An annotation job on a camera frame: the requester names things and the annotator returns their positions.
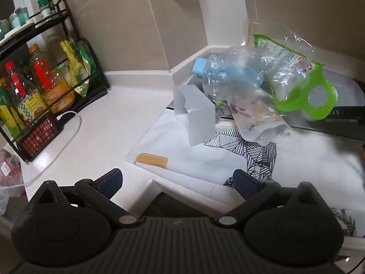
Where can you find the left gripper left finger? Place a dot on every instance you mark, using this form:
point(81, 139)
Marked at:
point(98, 194)

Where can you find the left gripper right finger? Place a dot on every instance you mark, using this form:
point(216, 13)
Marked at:
point(255, 194)

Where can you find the clear spout pouch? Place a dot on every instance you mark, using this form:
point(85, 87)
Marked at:
point(258, 122)

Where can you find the clear plastic bottle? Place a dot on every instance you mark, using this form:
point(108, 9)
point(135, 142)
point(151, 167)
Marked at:
point(235, 73)

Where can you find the green handled plastic bag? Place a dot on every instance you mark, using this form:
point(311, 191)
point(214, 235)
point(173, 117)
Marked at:
point(294, 74)

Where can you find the patterned white table mat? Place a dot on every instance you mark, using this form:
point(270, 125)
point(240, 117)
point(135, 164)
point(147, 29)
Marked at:
point(332, 164)

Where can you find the pink plastic bag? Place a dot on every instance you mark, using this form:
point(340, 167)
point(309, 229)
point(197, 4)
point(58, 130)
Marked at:
point(11, 179)

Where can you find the grey paper box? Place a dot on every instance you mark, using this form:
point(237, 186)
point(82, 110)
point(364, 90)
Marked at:
point(195, 112)

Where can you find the oil bottle red label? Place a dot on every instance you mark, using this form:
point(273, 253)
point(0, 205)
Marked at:
point(50, 81)

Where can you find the yellow green bottle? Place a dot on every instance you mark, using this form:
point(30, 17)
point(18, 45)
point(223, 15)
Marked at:
point(9, 114)

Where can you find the yellow green snack bag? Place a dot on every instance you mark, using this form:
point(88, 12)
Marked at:
point(82, 67)

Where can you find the black metal spice rack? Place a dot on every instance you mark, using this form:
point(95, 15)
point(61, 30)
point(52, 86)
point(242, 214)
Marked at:
point(15, 47)

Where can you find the sauce bottle red cap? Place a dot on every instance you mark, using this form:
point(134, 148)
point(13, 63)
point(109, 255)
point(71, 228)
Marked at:
point(25, 96)

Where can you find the clear zip bag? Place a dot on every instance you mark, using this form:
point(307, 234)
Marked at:
point(252, 27)

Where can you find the green ceramic cups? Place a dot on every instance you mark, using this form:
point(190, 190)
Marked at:
point(17, 19)

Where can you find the green cap spice jar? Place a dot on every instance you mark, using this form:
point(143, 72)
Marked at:
point(47, 8)

